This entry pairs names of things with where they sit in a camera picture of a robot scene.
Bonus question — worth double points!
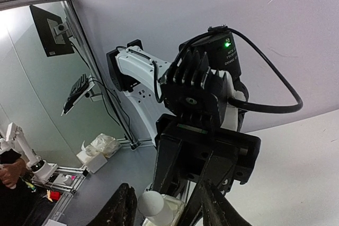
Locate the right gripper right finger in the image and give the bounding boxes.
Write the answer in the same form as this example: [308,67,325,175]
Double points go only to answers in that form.
[200,180,251,226]

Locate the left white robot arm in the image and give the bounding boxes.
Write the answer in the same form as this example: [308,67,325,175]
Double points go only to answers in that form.
[106,26,261,225]

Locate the white nail polish bottle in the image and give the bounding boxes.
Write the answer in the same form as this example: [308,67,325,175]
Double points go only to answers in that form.
[137,191,186,225]

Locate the black wall monitor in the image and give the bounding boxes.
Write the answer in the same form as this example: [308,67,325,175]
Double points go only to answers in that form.
[29,5,74,57]

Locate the white tissue box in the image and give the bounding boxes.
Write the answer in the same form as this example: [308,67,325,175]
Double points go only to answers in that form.
[77,141,108,174]

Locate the operator hand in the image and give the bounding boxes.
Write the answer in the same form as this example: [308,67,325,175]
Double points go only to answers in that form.
[1,158,27,189]

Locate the aluminium frame post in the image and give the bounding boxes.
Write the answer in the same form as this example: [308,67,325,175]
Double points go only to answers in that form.
[64,0,141,150]

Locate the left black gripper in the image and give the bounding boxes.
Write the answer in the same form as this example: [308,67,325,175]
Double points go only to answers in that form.
[152,26,261,225]

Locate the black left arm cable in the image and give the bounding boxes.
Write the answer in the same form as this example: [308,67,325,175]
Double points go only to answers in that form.
[152,26,304,114]

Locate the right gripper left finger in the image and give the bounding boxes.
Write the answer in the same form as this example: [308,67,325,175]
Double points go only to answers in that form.
[92,183,137,226]

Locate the black keyboard on tray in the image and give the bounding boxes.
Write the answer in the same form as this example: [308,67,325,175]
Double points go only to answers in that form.
[61,74,95,116]

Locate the crumpled white plastic bag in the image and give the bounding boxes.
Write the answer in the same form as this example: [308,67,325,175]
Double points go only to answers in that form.
[91,133,121,158]

